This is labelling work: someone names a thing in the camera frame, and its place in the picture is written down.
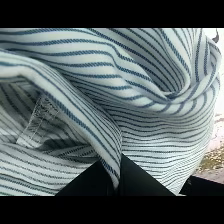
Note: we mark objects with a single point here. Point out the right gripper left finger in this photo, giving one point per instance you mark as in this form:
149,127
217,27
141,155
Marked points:
90,183

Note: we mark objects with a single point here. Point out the white blue striped shirt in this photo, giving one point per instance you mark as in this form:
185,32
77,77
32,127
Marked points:
140,100

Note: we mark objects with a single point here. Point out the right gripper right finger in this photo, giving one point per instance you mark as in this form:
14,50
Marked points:
140,181

